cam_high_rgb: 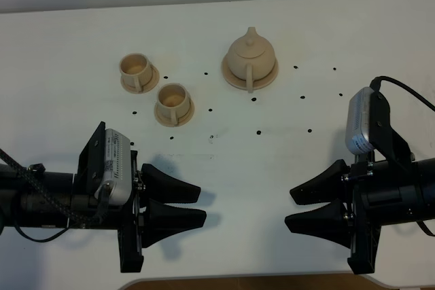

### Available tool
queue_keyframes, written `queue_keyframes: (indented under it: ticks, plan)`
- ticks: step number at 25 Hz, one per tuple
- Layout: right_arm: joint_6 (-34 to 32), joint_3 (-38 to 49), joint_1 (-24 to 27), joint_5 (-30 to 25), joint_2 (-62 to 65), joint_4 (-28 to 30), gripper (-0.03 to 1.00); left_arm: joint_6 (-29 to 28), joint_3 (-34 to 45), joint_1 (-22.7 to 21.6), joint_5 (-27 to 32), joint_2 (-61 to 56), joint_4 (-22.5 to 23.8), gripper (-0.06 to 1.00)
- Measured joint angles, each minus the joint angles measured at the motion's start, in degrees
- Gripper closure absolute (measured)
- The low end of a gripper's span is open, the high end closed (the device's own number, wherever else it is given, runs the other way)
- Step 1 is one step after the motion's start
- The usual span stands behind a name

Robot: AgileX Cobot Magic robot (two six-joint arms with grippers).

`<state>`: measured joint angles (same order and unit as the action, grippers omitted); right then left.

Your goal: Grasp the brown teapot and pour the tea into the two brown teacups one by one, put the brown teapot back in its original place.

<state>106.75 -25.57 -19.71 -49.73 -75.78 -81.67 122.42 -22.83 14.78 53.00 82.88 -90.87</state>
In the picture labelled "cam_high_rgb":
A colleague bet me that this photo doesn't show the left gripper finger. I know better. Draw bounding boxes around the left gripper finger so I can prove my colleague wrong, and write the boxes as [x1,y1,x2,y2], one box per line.
[139,200,207,248]
[140,164,201,206]

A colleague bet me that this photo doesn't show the near beige cup saucer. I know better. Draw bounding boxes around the near beige cup saucer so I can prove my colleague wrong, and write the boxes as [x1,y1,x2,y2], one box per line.
[154,98,194,127]

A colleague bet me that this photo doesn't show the beige teacup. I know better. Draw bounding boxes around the beige teacup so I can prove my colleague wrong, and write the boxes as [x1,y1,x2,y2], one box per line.
[156,83,190,126]
[119,53,152,94]

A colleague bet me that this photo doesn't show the round beige teapot saucer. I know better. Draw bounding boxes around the round beige teapot saucer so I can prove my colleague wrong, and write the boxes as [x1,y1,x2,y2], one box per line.
[222,56,279,92]

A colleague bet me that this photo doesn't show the left braided black cable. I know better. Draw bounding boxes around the left braided black cable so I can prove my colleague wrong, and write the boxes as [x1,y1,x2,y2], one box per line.
[0,149,113,243]

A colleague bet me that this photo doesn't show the beige teapot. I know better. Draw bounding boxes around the beige teapot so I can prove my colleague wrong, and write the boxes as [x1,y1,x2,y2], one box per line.
[225,26,277,93]

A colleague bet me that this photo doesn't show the far beige teacup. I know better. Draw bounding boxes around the far beige teacup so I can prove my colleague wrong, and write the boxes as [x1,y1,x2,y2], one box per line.
[119,53,152,94]

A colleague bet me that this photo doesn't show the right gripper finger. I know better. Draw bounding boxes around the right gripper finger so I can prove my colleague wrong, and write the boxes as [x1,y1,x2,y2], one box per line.
[285,200,351,249]
[290,159,350,205]

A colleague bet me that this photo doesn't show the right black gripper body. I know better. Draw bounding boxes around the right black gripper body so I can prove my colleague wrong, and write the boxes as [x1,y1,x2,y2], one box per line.
[341,152,417,275]

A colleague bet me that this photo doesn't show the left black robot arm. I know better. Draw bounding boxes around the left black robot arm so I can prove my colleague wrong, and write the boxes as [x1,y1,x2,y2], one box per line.
[1,123,207,273]

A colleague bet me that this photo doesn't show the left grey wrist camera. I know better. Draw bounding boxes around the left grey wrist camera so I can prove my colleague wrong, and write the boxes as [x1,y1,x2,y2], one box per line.
[94,128,132,206]

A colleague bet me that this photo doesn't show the near beige teacup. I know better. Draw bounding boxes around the near beige teacup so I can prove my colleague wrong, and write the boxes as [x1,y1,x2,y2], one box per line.
[156,83,190,126]

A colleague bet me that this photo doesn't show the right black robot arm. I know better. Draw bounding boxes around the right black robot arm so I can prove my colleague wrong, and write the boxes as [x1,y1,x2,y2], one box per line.
[285,159,434,274]

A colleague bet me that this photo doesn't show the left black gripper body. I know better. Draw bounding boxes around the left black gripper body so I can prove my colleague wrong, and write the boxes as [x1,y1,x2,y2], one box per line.
[77,122,143,273]

